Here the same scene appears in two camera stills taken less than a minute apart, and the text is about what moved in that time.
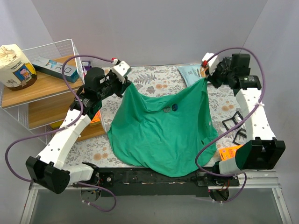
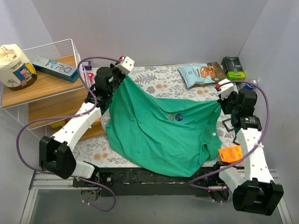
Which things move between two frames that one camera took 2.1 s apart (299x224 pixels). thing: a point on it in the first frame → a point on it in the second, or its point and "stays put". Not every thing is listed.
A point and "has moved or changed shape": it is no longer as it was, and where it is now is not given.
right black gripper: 214,78 → 225,104
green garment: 171,135 has moved or changed shape
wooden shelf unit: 50,99 stays put
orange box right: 229,152 stays put
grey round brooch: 167,109 → 170,117
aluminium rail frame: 262,179 stays put
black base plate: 117,182 stays put
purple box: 87,65 stays put
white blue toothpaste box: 53,67 stays put
